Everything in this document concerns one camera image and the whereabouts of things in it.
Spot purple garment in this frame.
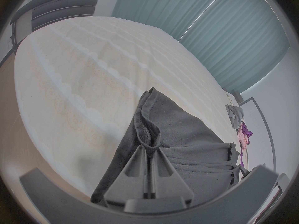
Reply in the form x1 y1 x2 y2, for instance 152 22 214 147
238 121 254 168

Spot pink garment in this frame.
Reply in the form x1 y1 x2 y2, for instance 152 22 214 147
237 127 249 151

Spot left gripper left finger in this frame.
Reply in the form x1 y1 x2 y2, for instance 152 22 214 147
103 146 148 206

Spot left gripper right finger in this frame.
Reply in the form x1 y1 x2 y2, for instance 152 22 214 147
150 146 193 201

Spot white printed pillow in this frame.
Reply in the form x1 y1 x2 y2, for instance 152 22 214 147
224 91 237 107

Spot grey garment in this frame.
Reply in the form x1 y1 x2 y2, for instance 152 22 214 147
225 104 244 129

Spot grey bedside table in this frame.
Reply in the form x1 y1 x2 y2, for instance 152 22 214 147
222 87 244 102

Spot blue-green curtain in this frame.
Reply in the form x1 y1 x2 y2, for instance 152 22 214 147
179 0 292 93
111 0 234 41

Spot black T-shirt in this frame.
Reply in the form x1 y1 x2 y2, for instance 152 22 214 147
91 87 242 207

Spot bed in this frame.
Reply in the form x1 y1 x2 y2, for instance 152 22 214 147
14 16 278 196

